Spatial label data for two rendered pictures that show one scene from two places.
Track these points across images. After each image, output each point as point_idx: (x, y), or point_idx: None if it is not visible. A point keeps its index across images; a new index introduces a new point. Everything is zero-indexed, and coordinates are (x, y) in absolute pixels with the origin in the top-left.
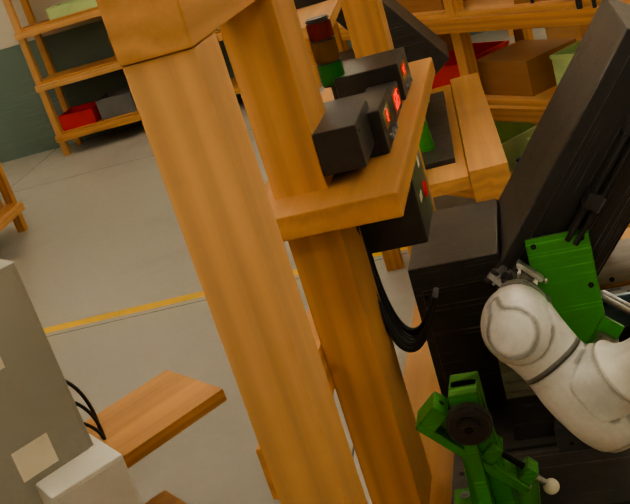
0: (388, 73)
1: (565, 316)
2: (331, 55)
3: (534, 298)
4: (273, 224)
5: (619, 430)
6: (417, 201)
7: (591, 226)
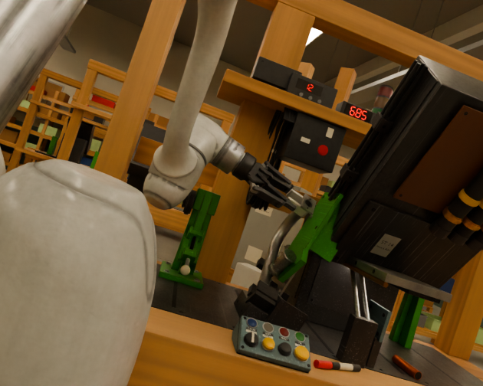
0: None
1: (299, 240)
2: (376, 103)
3: (198, 115)
4: (164, 33)
5: (146, 178)
6: (292, 132)
7: (346, 197)
